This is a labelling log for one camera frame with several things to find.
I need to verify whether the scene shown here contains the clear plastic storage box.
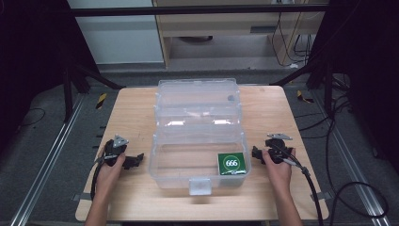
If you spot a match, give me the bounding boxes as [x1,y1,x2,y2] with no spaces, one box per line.
[148,77,252,197]

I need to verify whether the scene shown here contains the black metal stand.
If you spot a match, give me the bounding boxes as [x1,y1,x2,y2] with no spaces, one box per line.
[269,55,336,119]
[60,57,126,124]

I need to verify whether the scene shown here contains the yellow black striped tape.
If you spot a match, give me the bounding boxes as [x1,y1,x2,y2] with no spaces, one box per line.
[295,89,315,105]
[95,92,108,110]

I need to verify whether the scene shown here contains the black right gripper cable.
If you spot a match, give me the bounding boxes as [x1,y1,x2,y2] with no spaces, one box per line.
[272,144,325,226]

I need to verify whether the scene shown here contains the white cabinet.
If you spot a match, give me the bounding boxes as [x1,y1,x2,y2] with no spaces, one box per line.
[66,0,166,66]

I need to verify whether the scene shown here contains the person's left hand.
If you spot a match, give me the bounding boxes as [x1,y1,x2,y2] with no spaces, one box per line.
[94,152,127,196]

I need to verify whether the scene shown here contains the thin black floor cable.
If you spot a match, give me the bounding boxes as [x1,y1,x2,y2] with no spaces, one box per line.
[18,106,47,128]

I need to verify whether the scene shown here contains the black looped floor cable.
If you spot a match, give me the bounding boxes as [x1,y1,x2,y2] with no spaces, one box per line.
[327,181,391,226]

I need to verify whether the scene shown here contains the black horizontal bar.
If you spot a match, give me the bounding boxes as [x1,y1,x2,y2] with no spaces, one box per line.
[70,3,328,18]

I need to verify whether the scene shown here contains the black hanging cables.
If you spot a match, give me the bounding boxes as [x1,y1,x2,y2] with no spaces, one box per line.
[270,0,318,69]

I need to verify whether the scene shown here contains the grey tape piece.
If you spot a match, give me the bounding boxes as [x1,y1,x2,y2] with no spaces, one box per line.
[72,192,92,202]
[310,190,333,202]

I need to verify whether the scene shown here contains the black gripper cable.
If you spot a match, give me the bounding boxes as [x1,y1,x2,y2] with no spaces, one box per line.
[272,144,325,226]
[89,154,107,202]

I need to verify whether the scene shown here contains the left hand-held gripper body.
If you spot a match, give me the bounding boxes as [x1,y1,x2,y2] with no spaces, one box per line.
[103,134,130,168]

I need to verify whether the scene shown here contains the aluminium floor rail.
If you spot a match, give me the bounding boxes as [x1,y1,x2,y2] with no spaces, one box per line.
[311,89,393,226]
[8,93,87,226]

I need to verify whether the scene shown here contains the light wooden desk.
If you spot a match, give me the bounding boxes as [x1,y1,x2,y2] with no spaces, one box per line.
[152,0,329,69]

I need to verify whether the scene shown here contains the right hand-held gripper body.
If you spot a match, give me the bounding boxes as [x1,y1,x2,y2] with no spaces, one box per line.
[263,133,295,165]

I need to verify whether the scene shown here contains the dark curtain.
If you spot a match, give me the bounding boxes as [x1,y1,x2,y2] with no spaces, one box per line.
[305,0,399,175]
[0,0,102,154]

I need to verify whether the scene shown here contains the person's right hand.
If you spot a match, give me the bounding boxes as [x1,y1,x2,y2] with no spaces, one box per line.
[261,147,297,195]

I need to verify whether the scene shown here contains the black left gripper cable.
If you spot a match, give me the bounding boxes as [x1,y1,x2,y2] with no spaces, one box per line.
[89,154,107,202]

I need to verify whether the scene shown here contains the green square packet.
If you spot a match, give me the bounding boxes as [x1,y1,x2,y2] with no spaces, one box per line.
[217,152,247,176]

